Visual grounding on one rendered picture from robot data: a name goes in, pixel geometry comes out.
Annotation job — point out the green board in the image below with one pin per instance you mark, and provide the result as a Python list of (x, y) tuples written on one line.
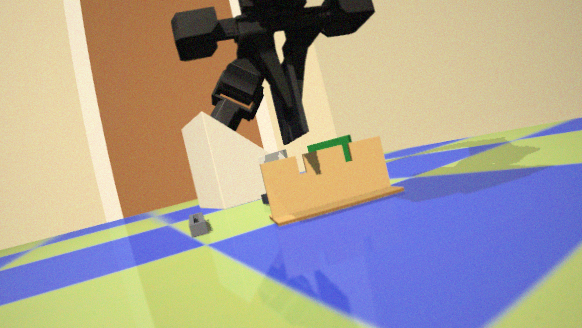
[(333, 142)]

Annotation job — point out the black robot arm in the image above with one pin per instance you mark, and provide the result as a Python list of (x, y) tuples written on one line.
[(240, 81)]

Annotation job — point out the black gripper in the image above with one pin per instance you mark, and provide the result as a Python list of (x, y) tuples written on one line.
[(196, 33)]

